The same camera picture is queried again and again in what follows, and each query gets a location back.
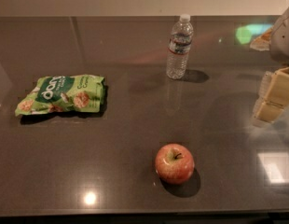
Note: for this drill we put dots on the green snack chip bag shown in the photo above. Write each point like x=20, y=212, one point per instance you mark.
x=81, y=93

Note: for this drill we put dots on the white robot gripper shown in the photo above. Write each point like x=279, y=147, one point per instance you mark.
x=283, y=40

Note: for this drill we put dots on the red yellow apple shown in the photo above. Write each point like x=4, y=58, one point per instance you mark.
x=174, y=164

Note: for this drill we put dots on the clear plastic water bottle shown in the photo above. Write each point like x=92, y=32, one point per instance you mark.
x=179, y=47

